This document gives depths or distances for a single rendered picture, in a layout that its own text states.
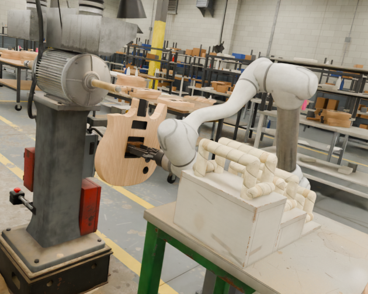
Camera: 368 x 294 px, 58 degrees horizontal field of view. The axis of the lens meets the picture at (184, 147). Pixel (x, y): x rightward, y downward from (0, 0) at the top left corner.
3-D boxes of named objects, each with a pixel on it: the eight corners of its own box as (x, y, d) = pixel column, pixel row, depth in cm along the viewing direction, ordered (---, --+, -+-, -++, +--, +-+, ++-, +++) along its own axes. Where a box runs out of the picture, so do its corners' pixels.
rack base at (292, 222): (204, 213, 112) (208, 188, 109) (233, 204, 123) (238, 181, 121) (274, 254, 93) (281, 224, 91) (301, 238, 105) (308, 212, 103)
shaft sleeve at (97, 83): (98, 80, 159) (96, 87, 159) (92, 78, 156) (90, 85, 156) (121, 86, 147) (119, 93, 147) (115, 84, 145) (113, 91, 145)
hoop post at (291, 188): (279, 206, 103) (286, 178, 101) (284, 205, 105) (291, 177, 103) (288, 211, 101) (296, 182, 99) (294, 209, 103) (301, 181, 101)
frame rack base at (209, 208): (171, 223, 101) (179, 170, 97) (204, 213, 112) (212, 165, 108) (243, 270, 83) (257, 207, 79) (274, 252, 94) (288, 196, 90)
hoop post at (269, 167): (255, 191, 90) (263, 158, 88) (261, 189, 92) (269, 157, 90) (265, 195, 88) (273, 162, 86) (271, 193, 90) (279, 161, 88)
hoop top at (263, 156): (214, 146, 100) (216, 136, 99) (221, 145, 102) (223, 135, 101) (271, 168, 86) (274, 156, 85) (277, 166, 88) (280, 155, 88)
